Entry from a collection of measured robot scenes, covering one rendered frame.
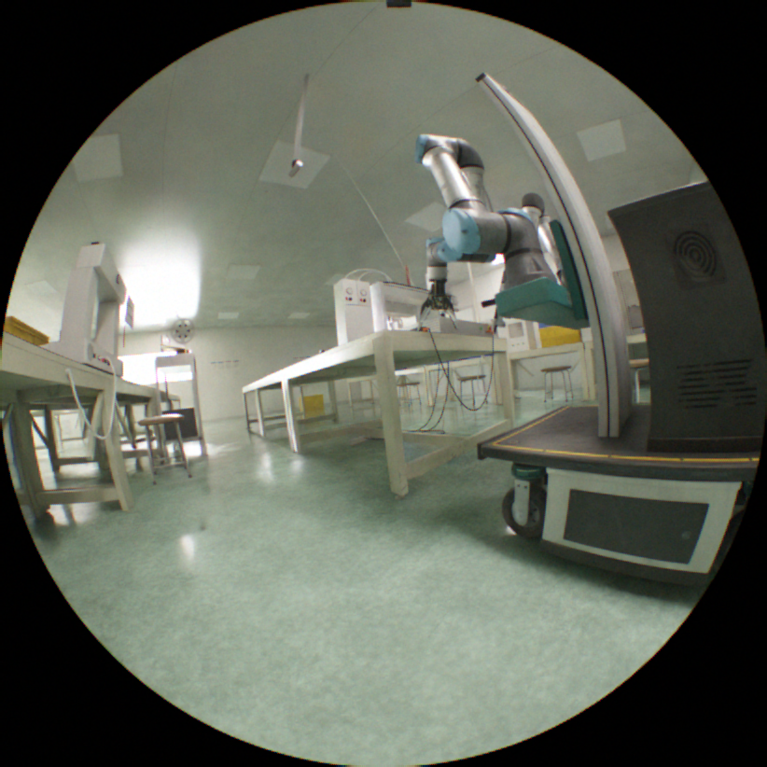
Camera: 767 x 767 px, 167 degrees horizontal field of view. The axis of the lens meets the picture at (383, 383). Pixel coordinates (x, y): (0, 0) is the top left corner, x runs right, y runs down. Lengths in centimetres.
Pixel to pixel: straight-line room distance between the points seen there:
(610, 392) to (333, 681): 87
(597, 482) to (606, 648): 36
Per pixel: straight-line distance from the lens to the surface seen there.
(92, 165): 335
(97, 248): 174
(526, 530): 88
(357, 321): 169
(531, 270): 69
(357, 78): 248
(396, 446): 111
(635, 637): 68
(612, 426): 76
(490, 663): 60
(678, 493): 61
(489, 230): 68
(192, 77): 257
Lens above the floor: 53
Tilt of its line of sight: level
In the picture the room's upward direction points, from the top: 7 degrees counter-clockwise
